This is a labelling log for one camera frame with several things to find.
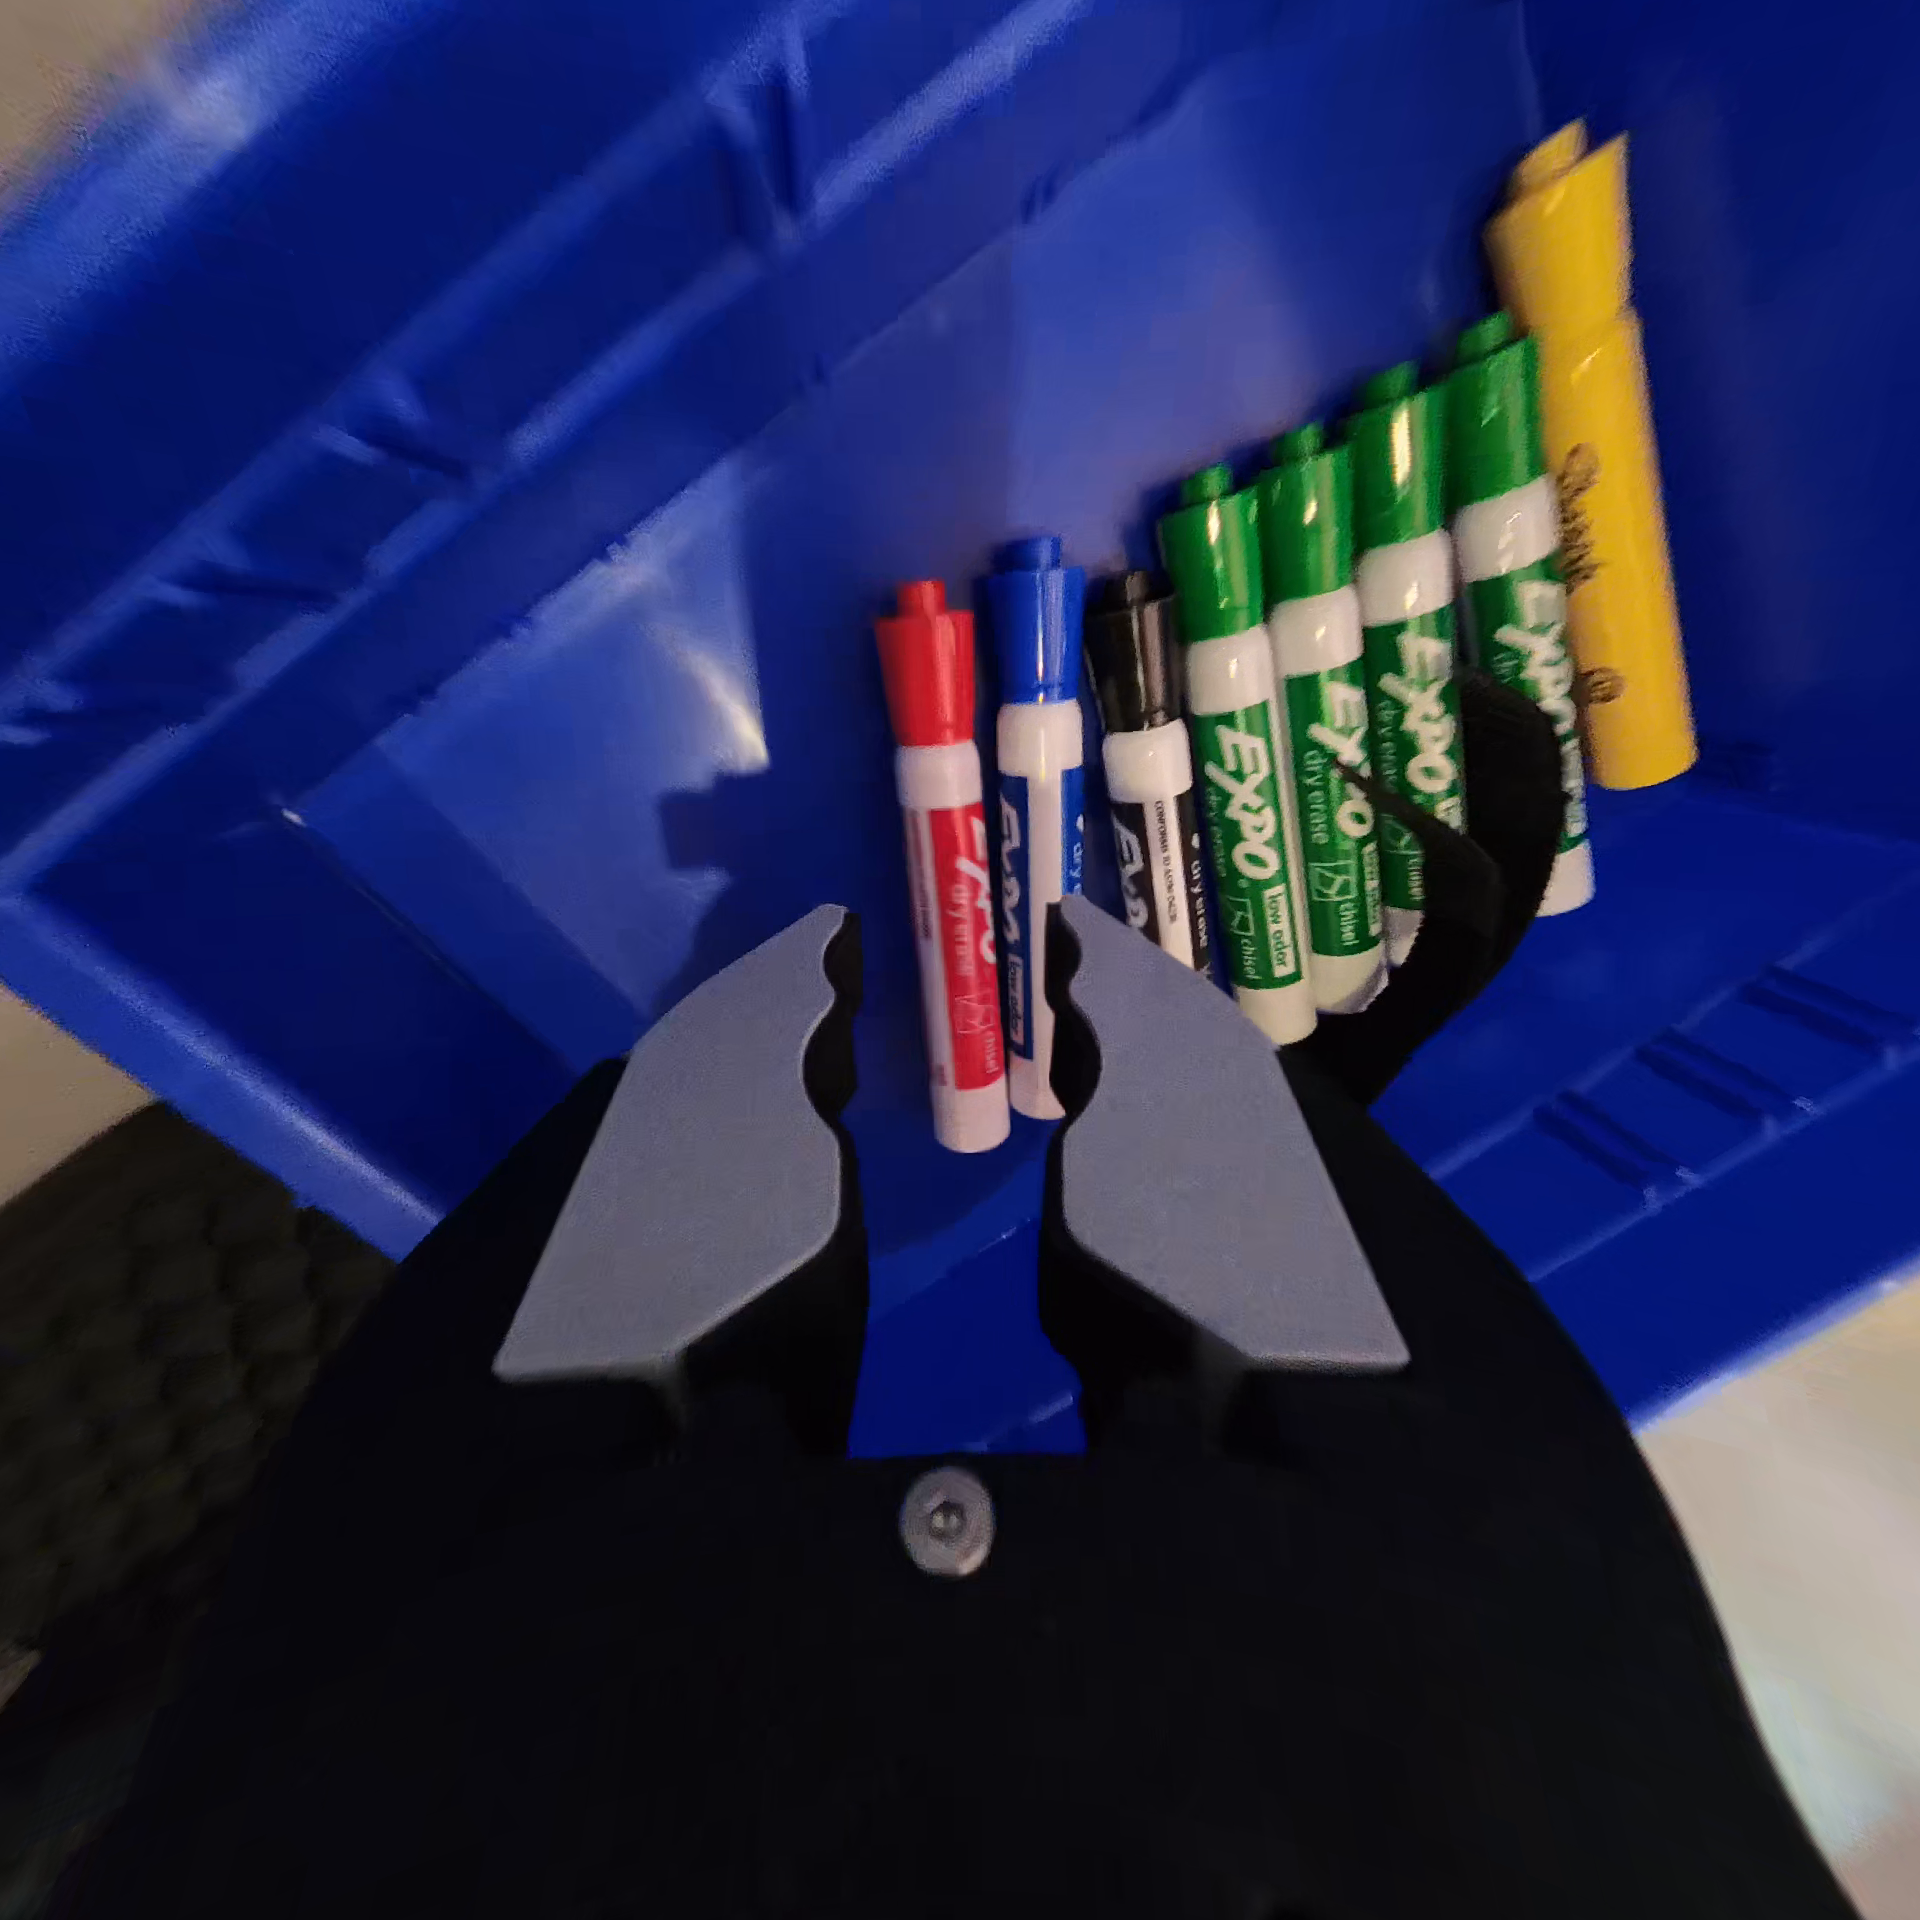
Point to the blue dry erase marker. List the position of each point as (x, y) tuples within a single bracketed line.
[(1036, 661)]

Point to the black dry erase marker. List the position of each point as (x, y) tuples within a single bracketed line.
[(1149, 781)]

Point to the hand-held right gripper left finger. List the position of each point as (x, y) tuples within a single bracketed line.
[(692, 1200)]

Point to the red dry erase marker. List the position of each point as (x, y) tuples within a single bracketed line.
[(954, 901)]

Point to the black fabric tie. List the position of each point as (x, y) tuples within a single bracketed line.
[(1440, 974)]

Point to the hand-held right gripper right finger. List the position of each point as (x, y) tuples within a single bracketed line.
[(1215, 1200)]

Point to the green dry erase marker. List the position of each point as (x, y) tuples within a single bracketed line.
[(1238, 781), (1319, 661), (1402, 599), (1501, 511)]

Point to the black honeycomb mat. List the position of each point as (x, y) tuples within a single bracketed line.
[(135, 1350)]

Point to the blue plastic bin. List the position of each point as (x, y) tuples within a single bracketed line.
[(524, 450)]

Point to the yellow marker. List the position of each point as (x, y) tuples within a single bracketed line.
[(1606, 495)]

